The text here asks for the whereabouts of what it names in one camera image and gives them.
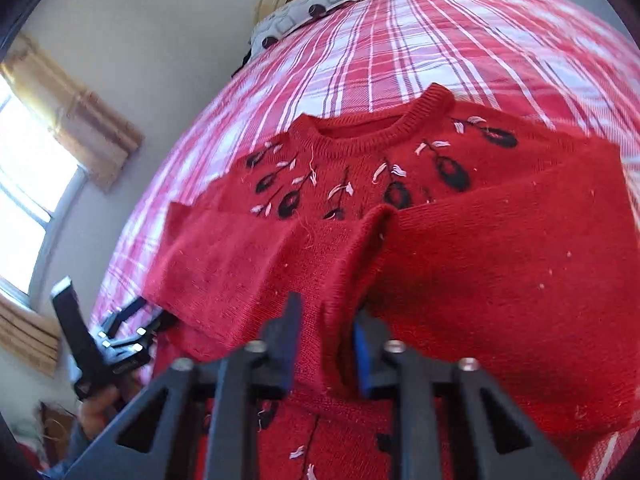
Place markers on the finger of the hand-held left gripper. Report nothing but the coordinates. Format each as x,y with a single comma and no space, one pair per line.
152,327
125,316

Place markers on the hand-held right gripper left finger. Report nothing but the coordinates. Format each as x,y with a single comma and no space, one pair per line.
286,340

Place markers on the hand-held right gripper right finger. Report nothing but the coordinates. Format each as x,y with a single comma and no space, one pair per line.
364,355

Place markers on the red knitted sweater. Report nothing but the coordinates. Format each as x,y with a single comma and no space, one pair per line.
465,270

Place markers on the person's left hand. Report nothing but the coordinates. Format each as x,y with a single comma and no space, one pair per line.
100,412

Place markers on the beige curtain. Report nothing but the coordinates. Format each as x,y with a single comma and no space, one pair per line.
27,335
75,115

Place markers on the bright window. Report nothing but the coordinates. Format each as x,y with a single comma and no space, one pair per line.
30,180

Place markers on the red plaid bed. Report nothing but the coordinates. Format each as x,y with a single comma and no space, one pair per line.
380,45

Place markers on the white polka dot pillow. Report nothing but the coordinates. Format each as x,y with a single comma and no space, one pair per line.
295,15

